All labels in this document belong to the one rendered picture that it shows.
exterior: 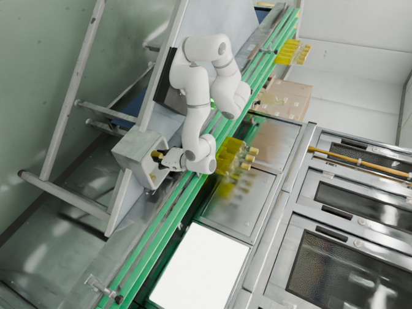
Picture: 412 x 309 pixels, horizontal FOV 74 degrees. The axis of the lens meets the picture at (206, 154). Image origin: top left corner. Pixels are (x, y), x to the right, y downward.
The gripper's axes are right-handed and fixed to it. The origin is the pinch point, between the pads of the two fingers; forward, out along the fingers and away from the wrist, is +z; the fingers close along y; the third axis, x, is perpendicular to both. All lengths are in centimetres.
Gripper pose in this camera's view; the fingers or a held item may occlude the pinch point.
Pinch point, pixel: (159, 156)
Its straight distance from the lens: 123.9
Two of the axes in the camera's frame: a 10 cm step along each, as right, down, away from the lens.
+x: -3.3, -6.9, -6.5
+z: -8.2, -1.2, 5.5
